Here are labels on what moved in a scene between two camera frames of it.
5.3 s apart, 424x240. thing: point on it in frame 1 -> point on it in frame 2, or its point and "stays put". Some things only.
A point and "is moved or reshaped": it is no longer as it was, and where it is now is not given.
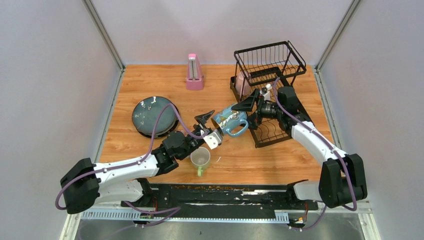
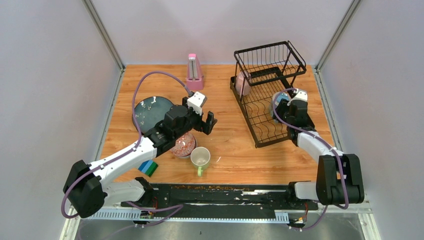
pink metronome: x=195 y=80 stays put
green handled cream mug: x=200 y=158 stays put
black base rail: x=222 y=198 stays put
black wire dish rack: x=264 y=83 stays put
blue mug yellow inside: x=233 y=122 is moved or reshaped
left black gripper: x=202 y=119 -> x=206 y=127
